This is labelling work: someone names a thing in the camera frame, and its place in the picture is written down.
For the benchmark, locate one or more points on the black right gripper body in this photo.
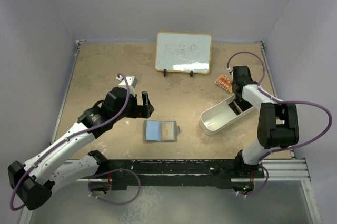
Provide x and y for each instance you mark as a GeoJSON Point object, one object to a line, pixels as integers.
{"type": "Point", "coordinates": [239, 99]}

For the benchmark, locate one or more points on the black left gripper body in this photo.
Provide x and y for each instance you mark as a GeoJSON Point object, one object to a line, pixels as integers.
{"type": "Point", "coordinates": [132, 110]}

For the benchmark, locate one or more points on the grey card holder wallet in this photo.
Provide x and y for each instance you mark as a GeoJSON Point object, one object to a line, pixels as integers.
{"type": "Point", "coordinates": [160, 131]}

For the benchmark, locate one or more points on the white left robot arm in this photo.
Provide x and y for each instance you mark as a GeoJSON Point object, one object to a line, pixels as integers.
{"type": "Point", "coordinates": [34, 181]}

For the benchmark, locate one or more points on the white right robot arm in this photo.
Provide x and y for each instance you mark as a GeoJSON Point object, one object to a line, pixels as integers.
{"type": "Point", "coordinates": [277, 127]}

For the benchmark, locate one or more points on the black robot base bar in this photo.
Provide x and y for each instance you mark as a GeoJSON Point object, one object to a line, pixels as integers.
{"type": "Point", "coordinates": [119, 174]}

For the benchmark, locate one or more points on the white box with cards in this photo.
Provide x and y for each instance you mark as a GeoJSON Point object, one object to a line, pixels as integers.
{"type": "Point", "coordinates": [229, 111]}

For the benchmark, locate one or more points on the small whiteboard with writing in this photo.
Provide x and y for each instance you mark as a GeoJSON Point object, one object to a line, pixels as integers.
{"type": "Point", "coordinates": [183, 52]}

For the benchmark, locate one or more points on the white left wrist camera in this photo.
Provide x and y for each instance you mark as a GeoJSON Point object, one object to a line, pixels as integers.
{"type": "Point", "coordinates": [130, 80]}

